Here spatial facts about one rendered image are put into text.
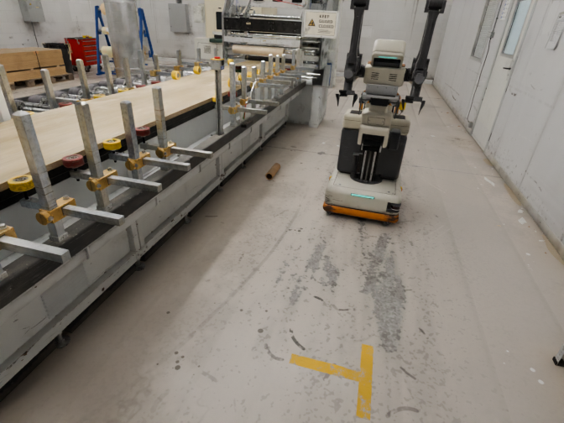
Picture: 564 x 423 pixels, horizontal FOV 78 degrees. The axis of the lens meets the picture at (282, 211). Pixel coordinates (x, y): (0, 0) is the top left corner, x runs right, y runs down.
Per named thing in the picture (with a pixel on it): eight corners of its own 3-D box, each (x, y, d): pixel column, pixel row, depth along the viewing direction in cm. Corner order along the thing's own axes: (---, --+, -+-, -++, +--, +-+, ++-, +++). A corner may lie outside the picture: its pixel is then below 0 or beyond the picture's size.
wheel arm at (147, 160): (190, 170, 170) (190, 162, 168) (187, 173, 167) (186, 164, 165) (113, 159, 179) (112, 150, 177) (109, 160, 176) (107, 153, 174)
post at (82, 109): (112, 211, 156) (88, 101, 133) (106, 215, 153) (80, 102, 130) (105, 210, 157) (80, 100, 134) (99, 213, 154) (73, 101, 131)
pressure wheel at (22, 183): (13, 211, 130) (2, 183, 125) (20, 201, 137) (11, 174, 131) (38, 209, 132) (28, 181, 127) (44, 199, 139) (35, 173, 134)
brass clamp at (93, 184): (120, 180, 156) (117, 169, 154) (98, 192, 145) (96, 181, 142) (108, 178, 157) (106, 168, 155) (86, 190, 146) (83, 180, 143)
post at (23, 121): (66, 237, 134) (29, 111, 111) (60, 242, 131) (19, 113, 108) (59, 235, 135) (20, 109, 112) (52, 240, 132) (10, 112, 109)
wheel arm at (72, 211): (126, 224, 128) (123, 214, 126) (120, 228, 125) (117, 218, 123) (29, 205, 137) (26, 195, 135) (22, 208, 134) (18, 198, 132)
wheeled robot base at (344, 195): (332, 182, 356) (336, 159, 344) (397, 192, 342) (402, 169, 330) (321, 212, 299) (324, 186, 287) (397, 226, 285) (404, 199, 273)
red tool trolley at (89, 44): (104, 69, 978) (98, 37, 939) (86, 72, 912) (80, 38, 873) (88, 68, 983) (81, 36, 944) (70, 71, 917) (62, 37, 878)
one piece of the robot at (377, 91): (358, 112, 265) (362, 81, 254) (396, 116, 259) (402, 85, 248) (357, 116, 251) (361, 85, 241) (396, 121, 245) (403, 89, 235)
